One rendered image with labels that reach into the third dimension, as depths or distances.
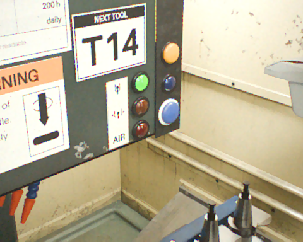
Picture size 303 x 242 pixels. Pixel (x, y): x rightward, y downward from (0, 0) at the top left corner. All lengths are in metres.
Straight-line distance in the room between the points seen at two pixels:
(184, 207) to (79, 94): 1.29
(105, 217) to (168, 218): 0.44
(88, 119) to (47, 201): 1.42
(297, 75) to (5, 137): 0.31
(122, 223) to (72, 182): 0.30
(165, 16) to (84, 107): 0.15
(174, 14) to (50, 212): 1.49
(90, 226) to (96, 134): 1.55
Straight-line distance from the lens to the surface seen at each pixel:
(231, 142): 1.53
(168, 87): 0.57
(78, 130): 0.51
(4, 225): 1.40
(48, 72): 0.47
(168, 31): 0.56
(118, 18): 0.50
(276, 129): 1.40
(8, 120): 0.46
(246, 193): 0.99
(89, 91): 0.50
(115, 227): 2.05
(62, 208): 1.98
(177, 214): 1.74
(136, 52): 0.53
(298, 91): 0.53
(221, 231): 1.03
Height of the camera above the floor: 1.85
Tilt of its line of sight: 25 degrees down
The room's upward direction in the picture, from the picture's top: straight up
